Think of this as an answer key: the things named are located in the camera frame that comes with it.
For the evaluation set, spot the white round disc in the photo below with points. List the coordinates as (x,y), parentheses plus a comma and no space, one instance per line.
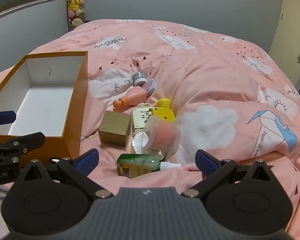
(140,143)

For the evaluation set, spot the small grey jar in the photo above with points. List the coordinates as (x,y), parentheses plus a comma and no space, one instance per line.
(138,78)

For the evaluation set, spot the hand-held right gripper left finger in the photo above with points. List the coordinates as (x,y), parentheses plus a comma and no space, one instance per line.
(88,159)

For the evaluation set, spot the orange cardboard box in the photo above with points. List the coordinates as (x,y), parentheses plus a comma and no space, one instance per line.
(42,100)

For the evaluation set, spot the column of plush toys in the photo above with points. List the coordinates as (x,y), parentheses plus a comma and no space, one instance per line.
(75,5)

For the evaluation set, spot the yellow mushroom-shaped bottle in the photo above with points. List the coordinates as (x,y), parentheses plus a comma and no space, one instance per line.
(165,113)

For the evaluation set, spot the pink round compact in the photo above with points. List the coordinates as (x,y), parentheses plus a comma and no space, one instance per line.
(150,86)

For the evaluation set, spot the pink plastic bottle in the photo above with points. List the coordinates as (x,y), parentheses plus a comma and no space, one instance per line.
(135,96)

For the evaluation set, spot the pink printed duvet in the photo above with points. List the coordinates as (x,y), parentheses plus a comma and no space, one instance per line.
(205,62)

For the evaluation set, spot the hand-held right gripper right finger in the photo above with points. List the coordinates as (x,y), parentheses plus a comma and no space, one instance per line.
(207,163)

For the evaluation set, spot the green liquid bottle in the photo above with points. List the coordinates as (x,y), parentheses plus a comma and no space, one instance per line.
(140,163)

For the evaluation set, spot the cream door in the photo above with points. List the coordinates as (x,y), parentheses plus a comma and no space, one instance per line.
(292,17)

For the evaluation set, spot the brown cube box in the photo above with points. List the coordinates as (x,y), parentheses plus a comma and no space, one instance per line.
(115,130)

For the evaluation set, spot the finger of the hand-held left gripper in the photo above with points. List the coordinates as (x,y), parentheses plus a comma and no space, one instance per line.
(20,147)
(2,118)

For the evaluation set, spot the white card box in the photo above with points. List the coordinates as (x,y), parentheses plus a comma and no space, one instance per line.
(140,117)

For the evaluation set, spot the clear plastic cup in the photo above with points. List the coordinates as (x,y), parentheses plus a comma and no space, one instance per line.
(162,133)

